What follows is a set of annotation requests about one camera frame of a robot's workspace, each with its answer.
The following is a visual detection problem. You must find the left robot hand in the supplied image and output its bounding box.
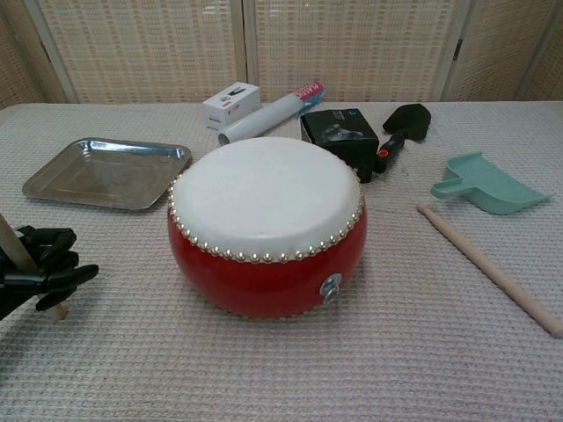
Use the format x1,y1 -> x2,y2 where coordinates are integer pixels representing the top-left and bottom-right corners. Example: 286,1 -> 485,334
0,224 -> 100,324

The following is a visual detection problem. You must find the wooden drumstick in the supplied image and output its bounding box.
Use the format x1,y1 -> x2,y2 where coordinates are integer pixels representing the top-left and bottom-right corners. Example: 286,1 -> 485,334
416,203 -> 563,339
0,213 -> 69,321

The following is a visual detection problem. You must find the square stainless steel tray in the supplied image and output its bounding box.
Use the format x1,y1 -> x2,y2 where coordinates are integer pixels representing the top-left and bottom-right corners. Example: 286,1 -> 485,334
21,138 -> 193,213

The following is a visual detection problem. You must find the red drum with white skin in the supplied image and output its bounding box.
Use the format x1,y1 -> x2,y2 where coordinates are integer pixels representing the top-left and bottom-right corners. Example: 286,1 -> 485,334
165,136 -> 364,320

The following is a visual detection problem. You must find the small white product box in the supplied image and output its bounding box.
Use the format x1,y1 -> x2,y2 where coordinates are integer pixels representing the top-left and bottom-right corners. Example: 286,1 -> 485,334
201,81 -> 260,131

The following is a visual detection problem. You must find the woven folding screen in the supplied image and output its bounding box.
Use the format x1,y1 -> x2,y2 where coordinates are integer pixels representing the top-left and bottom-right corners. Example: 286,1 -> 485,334
0,0 -> 563,111

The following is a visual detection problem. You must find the white plastic wrap roll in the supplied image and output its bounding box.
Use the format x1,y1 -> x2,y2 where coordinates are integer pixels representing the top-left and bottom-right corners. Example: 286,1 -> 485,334
217,80 -> 326,147

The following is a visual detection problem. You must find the woven beige tablecloth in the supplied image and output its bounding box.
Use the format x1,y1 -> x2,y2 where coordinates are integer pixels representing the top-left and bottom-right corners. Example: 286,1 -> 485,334
0,99 -> 563,422

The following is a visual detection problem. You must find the black product box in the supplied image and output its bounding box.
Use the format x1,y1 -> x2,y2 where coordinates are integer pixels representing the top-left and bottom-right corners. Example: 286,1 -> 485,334
300,106 -> 381,184

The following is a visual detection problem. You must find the black garden trowel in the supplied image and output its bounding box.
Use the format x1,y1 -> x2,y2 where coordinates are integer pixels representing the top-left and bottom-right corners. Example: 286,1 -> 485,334
372,103 -> 434,175

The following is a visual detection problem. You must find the teal plastic dustpan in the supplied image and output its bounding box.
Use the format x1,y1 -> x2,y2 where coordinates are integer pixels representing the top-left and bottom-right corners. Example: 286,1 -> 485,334
429,151 -> 555,217

